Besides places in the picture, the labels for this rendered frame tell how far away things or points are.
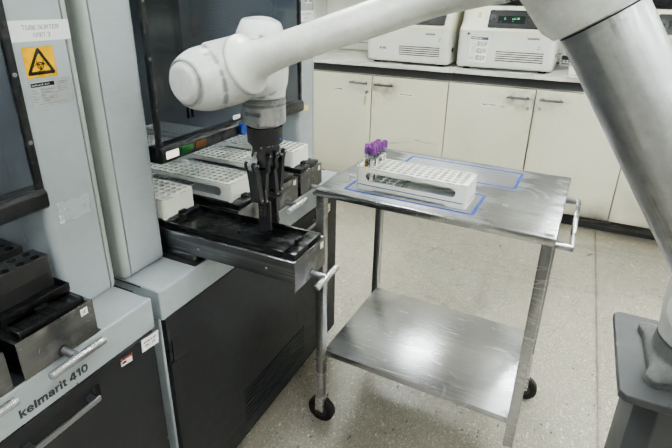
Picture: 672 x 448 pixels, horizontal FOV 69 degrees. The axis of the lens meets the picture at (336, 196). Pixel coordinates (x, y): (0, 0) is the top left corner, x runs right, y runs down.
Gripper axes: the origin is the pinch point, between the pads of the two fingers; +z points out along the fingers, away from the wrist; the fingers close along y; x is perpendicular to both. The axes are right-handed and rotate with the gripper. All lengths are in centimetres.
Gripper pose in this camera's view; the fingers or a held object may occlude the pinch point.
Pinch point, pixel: (268, 212)
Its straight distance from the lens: 111.6
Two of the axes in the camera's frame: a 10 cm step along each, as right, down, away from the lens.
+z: -0.1, 9.2, 3.8
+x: 9.0, 1.8, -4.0
